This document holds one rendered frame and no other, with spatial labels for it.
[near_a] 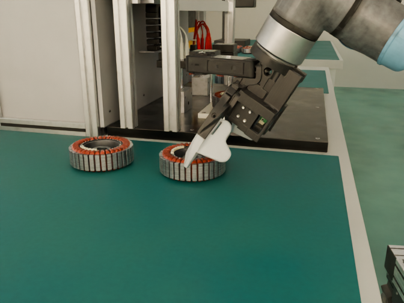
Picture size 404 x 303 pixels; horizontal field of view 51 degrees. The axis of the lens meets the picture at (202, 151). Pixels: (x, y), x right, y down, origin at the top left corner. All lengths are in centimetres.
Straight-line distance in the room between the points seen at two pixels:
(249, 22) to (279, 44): 582
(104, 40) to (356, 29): 54
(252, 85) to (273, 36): 8
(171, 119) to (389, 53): 46
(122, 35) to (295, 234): 55
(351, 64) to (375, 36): 581
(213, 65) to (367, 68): 583
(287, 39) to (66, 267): 39
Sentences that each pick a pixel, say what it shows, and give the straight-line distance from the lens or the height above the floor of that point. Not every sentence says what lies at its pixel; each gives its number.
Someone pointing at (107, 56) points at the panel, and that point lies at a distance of 95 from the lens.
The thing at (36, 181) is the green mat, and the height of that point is 75.
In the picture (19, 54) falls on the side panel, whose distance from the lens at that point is 102.
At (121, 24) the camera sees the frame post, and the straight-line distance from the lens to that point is 90.
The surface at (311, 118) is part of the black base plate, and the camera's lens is 103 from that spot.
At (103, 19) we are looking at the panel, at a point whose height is 99.
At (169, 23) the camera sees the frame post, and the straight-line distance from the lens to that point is 86.
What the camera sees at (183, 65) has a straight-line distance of 103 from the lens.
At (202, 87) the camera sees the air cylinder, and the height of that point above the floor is 79.
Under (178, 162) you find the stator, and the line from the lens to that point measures 66.
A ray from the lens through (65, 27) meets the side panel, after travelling 95.
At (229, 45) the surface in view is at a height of 92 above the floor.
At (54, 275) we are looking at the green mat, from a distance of 48.
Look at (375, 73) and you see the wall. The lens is 644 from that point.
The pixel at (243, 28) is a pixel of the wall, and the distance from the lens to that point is 642.
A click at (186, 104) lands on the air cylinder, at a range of 106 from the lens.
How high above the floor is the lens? 101
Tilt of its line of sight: 18 degrees down
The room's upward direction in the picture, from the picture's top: straight up
